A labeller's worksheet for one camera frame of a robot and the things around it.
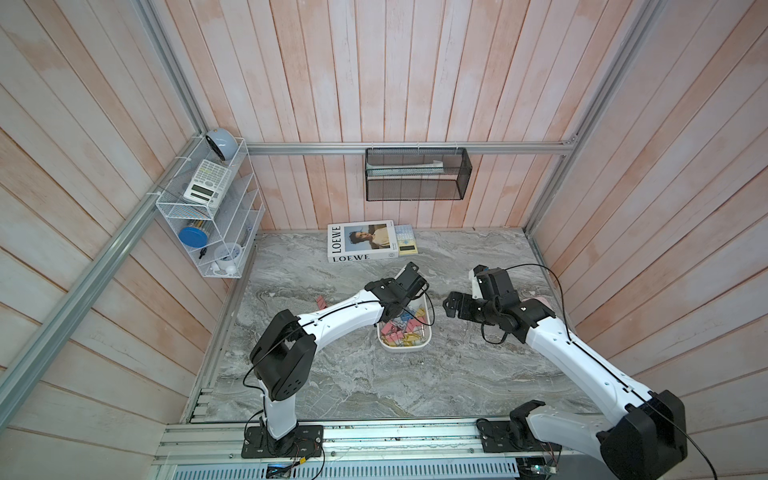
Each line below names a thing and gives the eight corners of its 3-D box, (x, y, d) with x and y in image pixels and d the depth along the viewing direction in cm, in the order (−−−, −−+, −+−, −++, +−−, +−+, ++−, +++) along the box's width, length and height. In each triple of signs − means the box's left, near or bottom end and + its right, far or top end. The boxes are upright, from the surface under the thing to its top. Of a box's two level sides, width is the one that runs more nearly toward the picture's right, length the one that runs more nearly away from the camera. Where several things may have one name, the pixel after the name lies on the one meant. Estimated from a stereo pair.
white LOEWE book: (328, 263, 113) (326, 255, 109) (329, 232, 124) (327, 224, 120) (397, 259, 114) (398, 250, 110) (392, 228, 125) (393, 220, 121)
